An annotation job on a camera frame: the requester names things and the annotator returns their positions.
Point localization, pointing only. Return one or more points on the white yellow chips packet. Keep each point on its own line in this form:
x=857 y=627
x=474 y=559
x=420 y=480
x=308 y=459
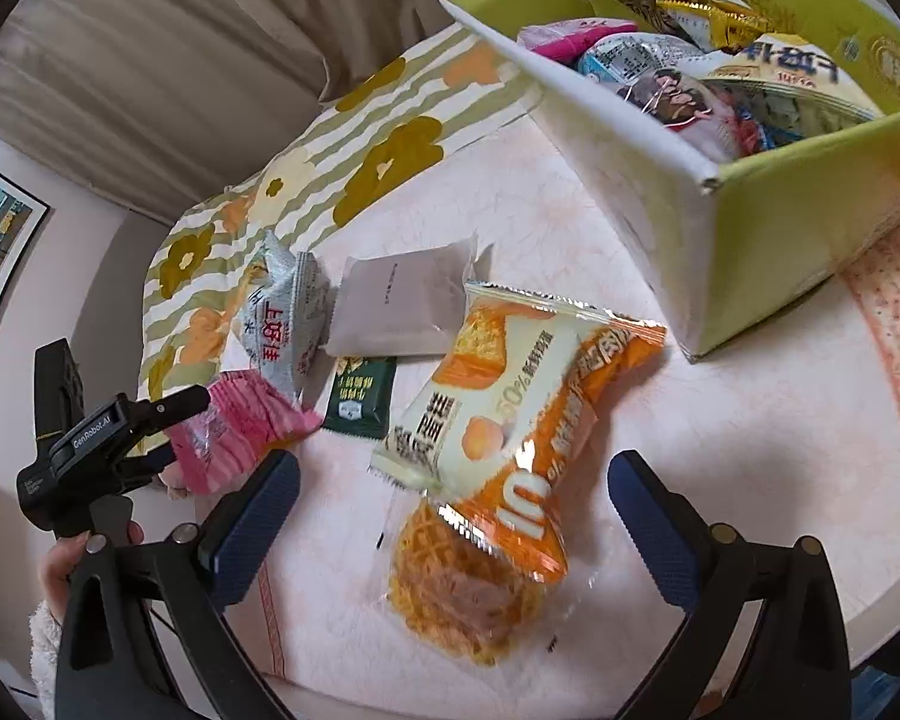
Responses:
x=795 y=67

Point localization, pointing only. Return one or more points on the beige curtain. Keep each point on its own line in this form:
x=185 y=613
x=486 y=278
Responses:
x=195 y=52

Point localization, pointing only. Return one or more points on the gold black snack packet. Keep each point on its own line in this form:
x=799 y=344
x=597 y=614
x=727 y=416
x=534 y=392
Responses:
x=720 y=19

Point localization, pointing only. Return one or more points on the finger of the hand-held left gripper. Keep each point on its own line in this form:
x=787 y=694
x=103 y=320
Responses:
x=169 y=409
x=146 y=465

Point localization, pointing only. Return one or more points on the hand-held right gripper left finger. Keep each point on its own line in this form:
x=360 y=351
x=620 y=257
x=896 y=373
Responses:
x=259 y=525

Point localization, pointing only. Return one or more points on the grey translucent snack packet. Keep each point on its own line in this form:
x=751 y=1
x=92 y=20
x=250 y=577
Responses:
x=397 y=300

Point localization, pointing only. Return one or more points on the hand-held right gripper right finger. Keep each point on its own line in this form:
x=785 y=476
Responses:
x=649 y=532

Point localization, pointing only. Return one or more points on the white rice cracker packet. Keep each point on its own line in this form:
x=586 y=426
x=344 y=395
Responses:
x=281 y=315

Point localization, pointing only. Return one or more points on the pink cartoon face snack packet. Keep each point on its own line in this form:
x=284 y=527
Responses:
x=682 y=105

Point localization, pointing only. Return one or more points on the person's left forearm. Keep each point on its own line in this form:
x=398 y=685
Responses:
x=43 y=660

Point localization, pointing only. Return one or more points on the blue white snack packet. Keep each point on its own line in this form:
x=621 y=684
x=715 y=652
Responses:
x=630 y=60

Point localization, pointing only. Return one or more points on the floral striped blanket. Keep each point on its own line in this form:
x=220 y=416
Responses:
x=390 y=150

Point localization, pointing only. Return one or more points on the person's left hand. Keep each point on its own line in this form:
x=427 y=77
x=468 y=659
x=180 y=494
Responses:
x=54 y=574

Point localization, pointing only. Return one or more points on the magenta white snack packet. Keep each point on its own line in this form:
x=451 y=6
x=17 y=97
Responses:
x=562 y=37

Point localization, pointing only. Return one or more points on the grey bed headboard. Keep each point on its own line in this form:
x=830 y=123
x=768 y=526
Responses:
x=124 y=292

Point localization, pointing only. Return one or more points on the green cardboard box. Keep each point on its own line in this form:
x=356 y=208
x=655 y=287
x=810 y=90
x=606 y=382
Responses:
x=795 y=240

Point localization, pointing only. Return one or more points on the light pink striped snack packet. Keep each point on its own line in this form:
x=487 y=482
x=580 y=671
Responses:
x=244 y=427

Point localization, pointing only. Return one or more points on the orange egg roll snack packet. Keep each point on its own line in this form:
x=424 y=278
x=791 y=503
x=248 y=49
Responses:
x=510 y=420

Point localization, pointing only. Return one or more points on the dark green sachet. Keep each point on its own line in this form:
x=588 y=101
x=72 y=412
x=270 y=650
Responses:
x=360 y=397

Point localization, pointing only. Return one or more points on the clear waffle snack packet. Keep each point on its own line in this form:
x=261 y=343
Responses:
x=450 y=607

